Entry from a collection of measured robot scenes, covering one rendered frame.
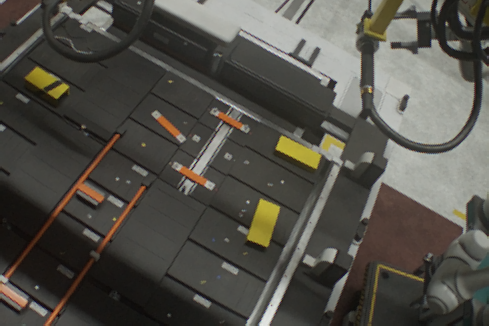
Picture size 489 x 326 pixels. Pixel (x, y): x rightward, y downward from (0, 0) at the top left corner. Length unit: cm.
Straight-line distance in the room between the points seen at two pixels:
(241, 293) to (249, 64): 86
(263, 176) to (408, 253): 162
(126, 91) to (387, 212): 194
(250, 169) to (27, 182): 75
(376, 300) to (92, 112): 158
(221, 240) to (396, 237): 178
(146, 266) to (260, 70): 86
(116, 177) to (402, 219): 209
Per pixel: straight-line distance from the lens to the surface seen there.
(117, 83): 199
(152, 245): 166
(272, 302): 170
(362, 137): 236
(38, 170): 176
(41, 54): 208
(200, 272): 166
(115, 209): 171
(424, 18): 193
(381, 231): 329
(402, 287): 279
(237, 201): 180
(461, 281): 158
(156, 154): 183
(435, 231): 352
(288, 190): 189
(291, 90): 203
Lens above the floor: 250
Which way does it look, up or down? 50 degrees down
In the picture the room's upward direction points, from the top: 24 degrees clockwise
